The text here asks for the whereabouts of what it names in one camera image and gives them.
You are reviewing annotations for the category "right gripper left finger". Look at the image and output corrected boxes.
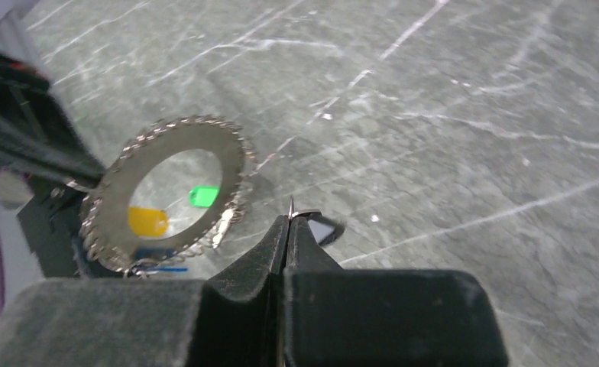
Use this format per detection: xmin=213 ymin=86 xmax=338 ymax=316
xmin=0 ymin=216 xmax=290 ymax=366

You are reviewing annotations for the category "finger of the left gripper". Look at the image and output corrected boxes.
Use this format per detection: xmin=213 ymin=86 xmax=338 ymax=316
xmin=0 ymin=54 xmax=105 ymax=188

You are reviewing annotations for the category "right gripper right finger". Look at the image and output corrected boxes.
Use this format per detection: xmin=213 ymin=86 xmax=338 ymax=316
xmin=283 ymin=218 xmax=508 ymax=366

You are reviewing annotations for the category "black white key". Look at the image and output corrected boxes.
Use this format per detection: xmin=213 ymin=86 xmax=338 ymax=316
xmin=287 ymin=196 xmax=346 ymax=247

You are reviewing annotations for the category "blue key tag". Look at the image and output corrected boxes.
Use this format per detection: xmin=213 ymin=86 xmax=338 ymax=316
xmin=128 ymin=248 xmax=188 ymax=278

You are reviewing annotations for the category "yellow key tag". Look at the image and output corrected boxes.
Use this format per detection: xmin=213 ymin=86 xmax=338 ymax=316
xmin=128 ymin=206 xmax=169 ymax=238

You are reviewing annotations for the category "green key tag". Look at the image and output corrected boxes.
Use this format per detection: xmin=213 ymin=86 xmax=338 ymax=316
xmin=188 ymin=186 xmax=220 ymax=208

